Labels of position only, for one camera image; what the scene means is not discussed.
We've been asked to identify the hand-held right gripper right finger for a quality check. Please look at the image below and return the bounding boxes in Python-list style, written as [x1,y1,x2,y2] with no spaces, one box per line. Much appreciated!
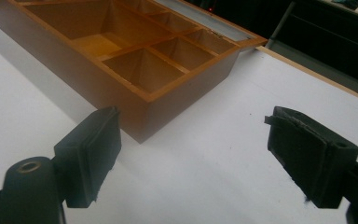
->
[264,105,358,209]

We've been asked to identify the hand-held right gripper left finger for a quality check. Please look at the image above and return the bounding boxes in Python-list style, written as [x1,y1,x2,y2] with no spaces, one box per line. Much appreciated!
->
[53,105,122,209]

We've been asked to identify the wooden compartment box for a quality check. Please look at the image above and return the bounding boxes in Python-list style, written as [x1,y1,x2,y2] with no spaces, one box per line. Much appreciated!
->
[0,0,269,145]

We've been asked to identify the dark metal shelf rack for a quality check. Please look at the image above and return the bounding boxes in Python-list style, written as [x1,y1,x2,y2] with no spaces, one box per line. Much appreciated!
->
[265,0,358,102]

